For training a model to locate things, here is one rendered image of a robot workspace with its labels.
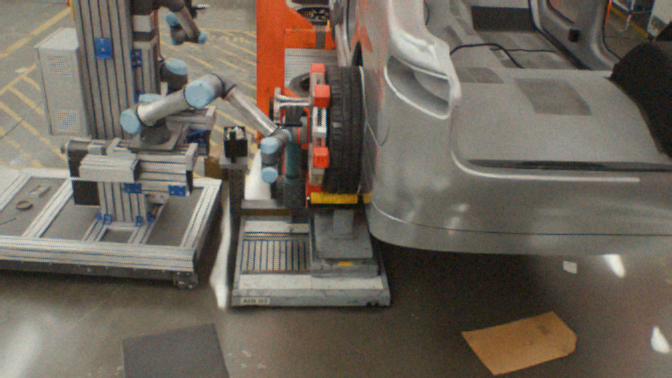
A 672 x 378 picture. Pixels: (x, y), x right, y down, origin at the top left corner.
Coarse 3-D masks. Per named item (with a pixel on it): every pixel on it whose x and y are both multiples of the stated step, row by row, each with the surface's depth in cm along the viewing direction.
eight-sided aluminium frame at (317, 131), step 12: (312, 84) 336; (324, 84) 334; (312, 96) 329; (324, 108) 326; (324, 120) 324; (312, 132) 323; (324, 132) 323; (312, 144) 328; (324, 144) 326; (312, 168) 332; (324, 168) 332; (312, 180) 345
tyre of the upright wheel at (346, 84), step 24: (336, 72) 333; (360, 72) 335; (336, 96) 322; (360, 96) 324; (336, 120) 319; (360, 120) 321; (336, 144) 321; (360, 144) 322; (336, 168) 327; (360, 168) 327; (336, 192) 349; (360, 192) 345
